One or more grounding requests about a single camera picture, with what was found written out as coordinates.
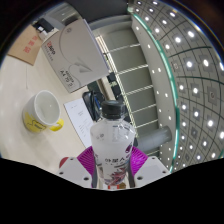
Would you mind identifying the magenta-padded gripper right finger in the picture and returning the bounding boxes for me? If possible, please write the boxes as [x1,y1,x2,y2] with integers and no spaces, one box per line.
[126,145,172,189]

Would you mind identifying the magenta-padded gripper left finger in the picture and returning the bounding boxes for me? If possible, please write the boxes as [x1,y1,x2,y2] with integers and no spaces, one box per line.
[56,146,99,189]

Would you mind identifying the clear plastic water bottle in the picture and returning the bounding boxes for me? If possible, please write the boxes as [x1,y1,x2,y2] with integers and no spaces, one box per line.
[89,99,137,191]

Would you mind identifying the flat round red coaster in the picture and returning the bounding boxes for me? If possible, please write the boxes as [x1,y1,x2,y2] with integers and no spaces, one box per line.
[59,156,70,169]

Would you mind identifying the white printed paper sheet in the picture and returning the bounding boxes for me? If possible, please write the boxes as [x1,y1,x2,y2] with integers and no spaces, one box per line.
[63,97,101,149]

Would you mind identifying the recessed ceiling lights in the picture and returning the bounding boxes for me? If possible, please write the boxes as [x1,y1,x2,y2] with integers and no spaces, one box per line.
[128,0,224,171]

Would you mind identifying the white copy paper carton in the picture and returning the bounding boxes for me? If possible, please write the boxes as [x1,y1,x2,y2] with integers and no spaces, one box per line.
[40,18,111,94]

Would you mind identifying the black power adapter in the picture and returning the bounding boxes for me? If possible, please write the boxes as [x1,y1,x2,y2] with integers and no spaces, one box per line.
[33,18,51,33]

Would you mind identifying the white mug with yellow handle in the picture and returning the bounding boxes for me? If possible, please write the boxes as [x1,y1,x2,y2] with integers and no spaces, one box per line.
[22,89,65,134]

